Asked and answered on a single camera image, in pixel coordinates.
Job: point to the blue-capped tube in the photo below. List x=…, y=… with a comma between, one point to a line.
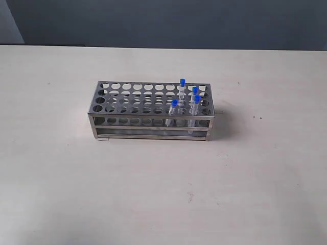
x=194, y=110
x=193, y=95
x=171, y=111
x=181, y=96

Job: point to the stainless steel test tube rack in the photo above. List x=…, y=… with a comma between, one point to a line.
x=139, y=110

